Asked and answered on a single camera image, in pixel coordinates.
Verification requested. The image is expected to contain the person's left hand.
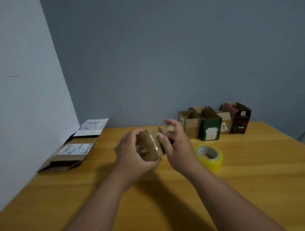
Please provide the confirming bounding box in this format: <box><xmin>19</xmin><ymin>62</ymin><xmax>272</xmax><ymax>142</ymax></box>
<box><xmin>112</xmin><ymin>128</ymin><xmax>162</xmax><ymax>187</ymax></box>

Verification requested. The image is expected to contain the person's right hand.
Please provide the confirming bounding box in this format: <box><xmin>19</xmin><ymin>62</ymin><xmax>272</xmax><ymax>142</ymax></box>
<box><xmin>158</xmin><ymin>119</ymin><xmax>203</xmax><ymax>178</ymax></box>

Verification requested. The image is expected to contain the plain brown carton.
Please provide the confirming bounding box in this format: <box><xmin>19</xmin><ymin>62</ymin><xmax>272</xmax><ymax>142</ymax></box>
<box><xmin>114</xmin><ymin>125</ymin><xmax>176</xmax><ymax>162</ymax></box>

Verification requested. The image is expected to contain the brown carton with label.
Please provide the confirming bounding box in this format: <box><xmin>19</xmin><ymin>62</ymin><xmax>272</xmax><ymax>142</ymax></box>
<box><xmin>178</xmin><ymin>110</ymin><xmax>202</xmax><ymax>139</ymax></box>

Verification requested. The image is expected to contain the yellow tape roll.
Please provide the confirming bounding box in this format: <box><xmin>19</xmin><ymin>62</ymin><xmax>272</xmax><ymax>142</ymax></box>
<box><xmin>193</xmin><ymin>144</ymin><xmax>224</xmax><ymax>174</ymax></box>

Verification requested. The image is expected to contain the green box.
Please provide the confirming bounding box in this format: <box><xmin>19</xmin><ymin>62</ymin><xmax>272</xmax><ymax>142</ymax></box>
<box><xmin>189</xmin><ymin>106</ymin><xmax>222</xmax><ymax>141</ymax></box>

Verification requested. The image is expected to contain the black box white label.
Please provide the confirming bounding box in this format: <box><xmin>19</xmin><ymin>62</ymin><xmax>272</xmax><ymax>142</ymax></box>
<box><xmin>64</xmin><ymin>118</ymin><xmax>109</xmax><ymax>144</ymax></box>

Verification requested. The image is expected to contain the small brown cardboard box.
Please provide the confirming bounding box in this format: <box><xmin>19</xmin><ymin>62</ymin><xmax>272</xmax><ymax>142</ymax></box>
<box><xmin>215</xmin><ymin>110</ymin><xmax>233</xmax><ymax>135</ymax></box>

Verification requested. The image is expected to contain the pink and black carton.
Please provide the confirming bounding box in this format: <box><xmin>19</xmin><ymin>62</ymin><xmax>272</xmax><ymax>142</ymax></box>
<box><xmin>220</xmin><ymin>101</ymin><xmax>252</xmax><ymax>135</ymax></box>

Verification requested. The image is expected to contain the person's right forearm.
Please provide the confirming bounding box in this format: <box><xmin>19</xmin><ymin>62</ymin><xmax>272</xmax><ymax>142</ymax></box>
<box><xmin>188</xmin><ymin>165</ymin><xmax>286</xmax><ymax>231</ymax></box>

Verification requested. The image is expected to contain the person's left forearm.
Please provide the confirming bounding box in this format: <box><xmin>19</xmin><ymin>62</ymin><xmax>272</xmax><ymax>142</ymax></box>
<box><xmin>63</xmin><ymin>174</ymin><xmax>129</xmax><ymax>231</ymax></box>

